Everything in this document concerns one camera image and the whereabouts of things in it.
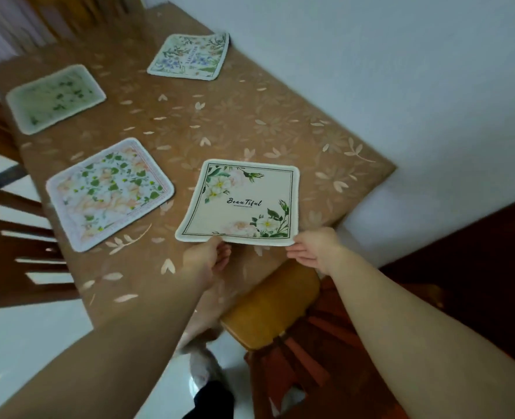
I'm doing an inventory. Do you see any person's left hand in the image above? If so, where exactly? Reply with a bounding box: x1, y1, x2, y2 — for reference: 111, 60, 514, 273
182, 236, 232, 294

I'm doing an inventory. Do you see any person's right hand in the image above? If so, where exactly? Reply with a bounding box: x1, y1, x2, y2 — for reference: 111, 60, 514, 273
285, 227, 345, 276

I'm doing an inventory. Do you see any cream cloth with white flowers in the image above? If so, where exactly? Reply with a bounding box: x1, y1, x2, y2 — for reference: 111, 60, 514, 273
175, 159, 300, 247

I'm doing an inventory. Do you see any person's left forearm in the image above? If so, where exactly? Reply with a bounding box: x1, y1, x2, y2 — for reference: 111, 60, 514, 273
0, 270, 202, 419

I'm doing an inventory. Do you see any person's right forearm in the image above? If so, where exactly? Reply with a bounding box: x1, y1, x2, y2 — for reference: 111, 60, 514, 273
326, 248, 515, 419

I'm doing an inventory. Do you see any wooden chair with yellow seat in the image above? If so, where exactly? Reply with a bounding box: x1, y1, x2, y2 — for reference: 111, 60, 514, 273
219, 257, 420, 419

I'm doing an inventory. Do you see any white shoe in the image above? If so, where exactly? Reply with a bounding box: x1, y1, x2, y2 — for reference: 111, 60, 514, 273
189, 348, 228, 394

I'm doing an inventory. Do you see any pink and green floral cloth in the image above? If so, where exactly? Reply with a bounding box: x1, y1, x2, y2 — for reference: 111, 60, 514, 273
45, 137, 175, 253

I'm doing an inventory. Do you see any brown floral tablecloth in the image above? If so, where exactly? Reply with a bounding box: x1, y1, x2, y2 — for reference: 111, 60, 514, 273
0, 3, 397, 332

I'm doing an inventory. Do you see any black trouser leg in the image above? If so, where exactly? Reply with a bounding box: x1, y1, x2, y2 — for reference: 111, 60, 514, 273
193, 381, 237, 419

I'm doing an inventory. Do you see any dark brown wooden cabinet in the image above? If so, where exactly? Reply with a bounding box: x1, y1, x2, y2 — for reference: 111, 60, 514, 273
379, 192, 515, 380

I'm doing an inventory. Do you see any blue floral cloth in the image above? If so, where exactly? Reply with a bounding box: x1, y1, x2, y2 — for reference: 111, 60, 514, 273
147, 31, 230, 81

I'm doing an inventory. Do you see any pale green leaf cloth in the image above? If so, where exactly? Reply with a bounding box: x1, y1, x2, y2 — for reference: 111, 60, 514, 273
6, 64, 107, 136

